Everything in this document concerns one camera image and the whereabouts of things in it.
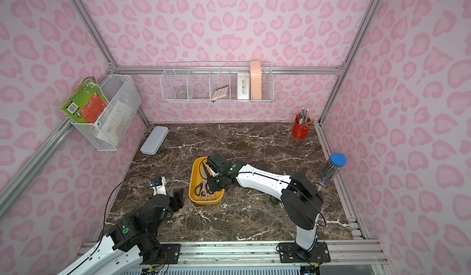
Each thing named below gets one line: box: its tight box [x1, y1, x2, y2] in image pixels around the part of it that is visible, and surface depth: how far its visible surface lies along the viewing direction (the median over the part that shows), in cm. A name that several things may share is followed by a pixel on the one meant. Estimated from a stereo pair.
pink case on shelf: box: [250, 60, 262, 101], surface depth 85 cm
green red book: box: [60, 76, 110, 124], surface depth 73 cm
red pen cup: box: [291, 117, 312, 140], surface depth 110 cm
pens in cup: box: [294, 105, 314, 126], surface depth 109 cm
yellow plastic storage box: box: [188, 155, 225, 205], surface depth 90 cm
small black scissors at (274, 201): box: [269, 195, 283, 205], surface depth 89 cm
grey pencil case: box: [140, 125, 170, 156], surface depth 112 cm
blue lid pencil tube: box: [317, 152, 348, 186], surface depth 81 cm
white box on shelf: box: [236, 72, 251, 101], surface depth 95 cm
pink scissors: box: [199, 182, 216, 201], surface depth 89 cm
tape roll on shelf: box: [174, 89, 188, 100], surface depth 97 cm
